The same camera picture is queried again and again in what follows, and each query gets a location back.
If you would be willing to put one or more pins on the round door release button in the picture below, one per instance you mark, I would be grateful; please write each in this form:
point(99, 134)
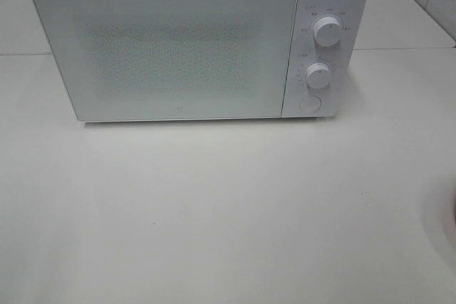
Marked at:
point(310, 104)

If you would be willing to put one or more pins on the white microwave door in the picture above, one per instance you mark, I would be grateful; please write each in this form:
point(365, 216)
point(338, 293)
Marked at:
point(135, 60)

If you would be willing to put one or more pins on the pink plate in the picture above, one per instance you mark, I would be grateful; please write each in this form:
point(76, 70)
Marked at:
point(448, 213)

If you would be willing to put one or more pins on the lower white dial knob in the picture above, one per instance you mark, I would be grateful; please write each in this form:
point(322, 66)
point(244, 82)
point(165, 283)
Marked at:
point(318, 75)

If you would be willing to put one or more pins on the white dial knob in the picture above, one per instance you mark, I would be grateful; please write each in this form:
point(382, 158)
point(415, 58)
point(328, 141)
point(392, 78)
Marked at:
point(327, 30)
point(318, 75)

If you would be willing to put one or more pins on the white microwave oven body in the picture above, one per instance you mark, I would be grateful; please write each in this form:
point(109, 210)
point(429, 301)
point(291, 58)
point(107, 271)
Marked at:
point(342, 1)

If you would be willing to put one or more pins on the upper white dial knob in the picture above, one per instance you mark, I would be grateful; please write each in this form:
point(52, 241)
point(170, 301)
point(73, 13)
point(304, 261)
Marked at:
point(327, 30)

